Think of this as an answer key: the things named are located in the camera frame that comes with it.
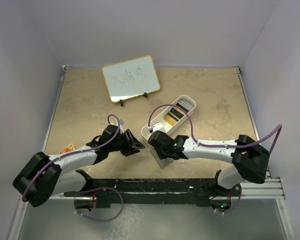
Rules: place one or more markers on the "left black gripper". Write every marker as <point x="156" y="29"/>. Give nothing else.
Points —
<point x="134" y="144"/>

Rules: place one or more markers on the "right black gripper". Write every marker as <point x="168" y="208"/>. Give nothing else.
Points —
<point x="161" y="154"/>

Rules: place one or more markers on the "grey card holder wallet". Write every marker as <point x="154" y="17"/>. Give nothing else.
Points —
<point x="162" y="162"/>

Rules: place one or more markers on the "white oblong plastic tray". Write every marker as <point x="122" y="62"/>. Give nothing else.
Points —
<point x="160" y="113"/>

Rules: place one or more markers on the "gold black striped card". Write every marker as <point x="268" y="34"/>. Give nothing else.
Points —
<point x="173" y="116"/>

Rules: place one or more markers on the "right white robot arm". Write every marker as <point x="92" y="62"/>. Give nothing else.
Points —
<point x="249" y="160"/>

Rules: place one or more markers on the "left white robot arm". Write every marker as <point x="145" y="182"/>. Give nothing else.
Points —
<point x="44" y="175"/>

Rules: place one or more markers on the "orange card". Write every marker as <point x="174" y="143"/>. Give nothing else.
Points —
<point x="70" y="147"/>

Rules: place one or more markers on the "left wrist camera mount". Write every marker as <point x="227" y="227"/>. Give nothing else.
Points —
<point x="120" y="123"/>

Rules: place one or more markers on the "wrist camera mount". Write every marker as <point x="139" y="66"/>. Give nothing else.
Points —
<point x="156" y="127"/>
<point x="120" y="123"/>

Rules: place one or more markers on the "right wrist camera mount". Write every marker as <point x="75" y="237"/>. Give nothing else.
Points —
<point x="156" y="127"/>

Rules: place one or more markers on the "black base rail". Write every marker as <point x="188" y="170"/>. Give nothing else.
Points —
<point x="201" y="192"/>

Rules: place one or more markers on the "small whiteboard wooden frame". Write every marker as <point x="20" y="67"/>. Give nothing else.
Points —
<point x="131" y="78"/>

